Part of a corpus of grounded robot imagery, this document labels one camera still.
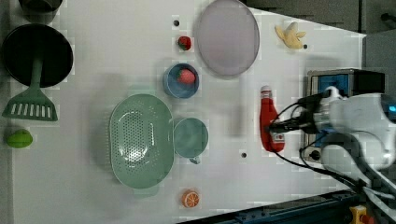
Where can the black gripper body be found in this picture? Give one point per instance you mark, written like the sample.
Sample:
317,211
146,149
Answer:
305,121

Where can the red plush ketchup bottle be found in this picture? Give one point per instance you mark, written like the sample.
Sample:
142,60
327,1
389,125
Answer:
272,142

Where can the yellow red emergency button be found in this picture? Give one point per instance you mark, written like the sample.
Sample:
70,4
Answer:
360,216

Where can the green spatula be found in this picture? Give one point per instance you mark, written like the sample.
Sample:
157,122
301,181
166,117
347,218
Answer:
32,103

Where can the green lime toy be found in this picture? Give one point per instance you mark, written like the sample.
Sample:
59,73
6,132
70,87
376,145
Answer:
20,139

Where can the black frying pan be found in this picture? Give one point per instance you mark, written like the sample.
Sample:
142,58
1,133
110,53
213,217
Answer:
26,43

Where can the red strawberry in bowl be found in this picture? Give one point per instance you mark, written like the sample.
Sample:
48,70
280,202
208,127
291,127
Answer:
186,76

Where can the black cylinder cup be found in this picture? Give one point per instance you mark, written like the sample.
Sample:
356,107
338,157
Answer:
40,11

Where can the green mug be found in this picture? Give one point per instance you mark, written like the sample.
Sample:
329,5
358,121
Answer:
190,138

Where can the orange slice toy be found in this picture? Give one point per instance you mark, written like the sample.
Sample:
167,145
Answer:
190,199

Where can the red strawberry on table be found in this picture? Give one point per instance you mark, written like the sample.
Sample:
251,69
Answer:
184,42

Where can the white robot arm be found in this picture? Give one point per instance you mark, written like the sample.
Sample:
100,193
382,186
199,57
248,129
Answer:
343,159

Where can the blue metal frame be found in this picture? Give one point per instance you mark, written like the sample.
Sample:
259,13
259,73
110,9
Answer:
328,208

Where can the green oval strainer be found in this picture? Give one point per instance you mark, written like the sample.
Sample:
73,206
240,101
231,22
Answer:
141,141

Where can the blue bowl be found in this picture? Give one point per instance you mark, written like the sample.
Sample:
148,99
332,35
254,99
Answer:
176,89

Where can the black toaster oven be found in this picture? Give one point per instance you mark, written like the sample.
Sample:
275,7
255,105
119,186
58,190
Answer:
339,84

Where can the lilac round plate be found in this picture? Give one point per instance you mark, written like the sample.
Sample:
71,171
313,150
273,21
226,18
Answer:
227,37

